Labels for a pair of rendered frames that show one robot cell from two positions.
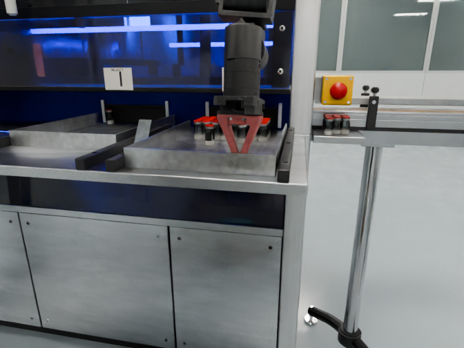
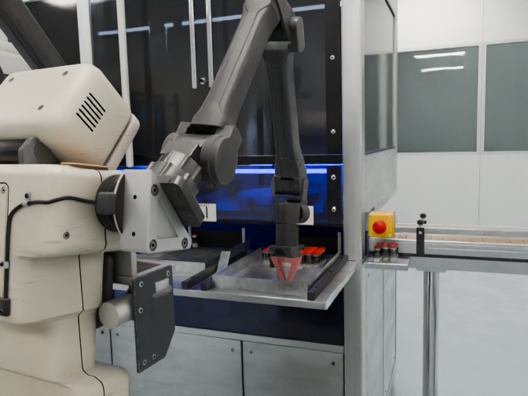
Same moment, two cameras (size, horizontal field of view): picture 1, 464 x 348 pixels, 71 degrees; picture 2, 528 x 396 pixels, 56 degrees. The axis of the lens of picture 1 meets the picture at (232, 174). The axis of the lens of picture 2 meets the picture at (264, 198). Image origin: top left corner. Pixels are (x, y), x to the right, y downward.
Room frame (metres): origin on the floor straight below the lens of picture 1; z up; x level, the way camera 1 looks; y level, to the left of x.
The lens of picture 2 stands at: (-0.68, -0.16, 1.26)
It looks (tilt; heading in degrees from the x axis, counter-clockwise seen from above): 7 degrees down; 10
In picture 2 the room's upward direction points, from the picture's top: 2 degrees counter-clockwise
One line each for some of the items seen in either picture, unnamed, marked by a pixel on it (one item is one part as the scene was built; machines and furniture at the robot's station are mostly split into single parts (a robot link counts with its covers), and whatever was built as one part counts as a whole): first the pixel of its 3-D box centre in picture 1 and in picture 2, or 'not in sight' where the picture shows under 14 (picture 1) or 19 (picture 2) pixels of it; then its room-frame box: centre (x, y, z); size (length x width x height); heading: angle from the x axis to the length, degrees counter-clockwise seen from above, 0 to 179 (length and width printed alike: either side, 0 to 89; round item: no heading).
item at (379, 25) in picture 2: not in sight; (380, 72); (1.33, -0.29, 1.51); 0.85 x 0.01 x 0.59; 169
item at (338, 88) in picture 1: (337, 90); (379, 226); (0.82, -0.26, 0.99); 0.04 x 0.04 x 0.04; 79
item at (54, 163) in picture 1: (155, 146); (232, 270); (0.76, 0.18, 0.87); 0.70 x 0.48 x 0.02; 79
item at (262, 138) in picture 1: (229, 130); (291, 258); (0.77, 0.01, 0.90); 0.18 x 0.02 x 0.05; 78
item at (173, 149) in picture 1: (221, 141); (280, 268); (0.69, 0.02, 0.90); 0.34 x 0.26 x 0.04; 168
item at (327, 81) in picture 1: (336, 90); (381, 224); (0.86, -0.27, 1.00); 0.08 x 0.07 x 0.07; 169
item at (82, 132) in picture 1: (105, 128); (193, 253); (0.86, 0.33, 0.90); 0.34 x 0.26 x 0.04; 169
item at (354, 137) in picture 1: (335, 135); (388, 261); (0.90, -0.29, 0.87); 0.14 x 0.13 x 0.02; 169
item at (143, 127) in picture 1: (130, 139); (215, 266); (0.65, 0.20, 0.91); 0.14 x 0.03 x 0.06; 168
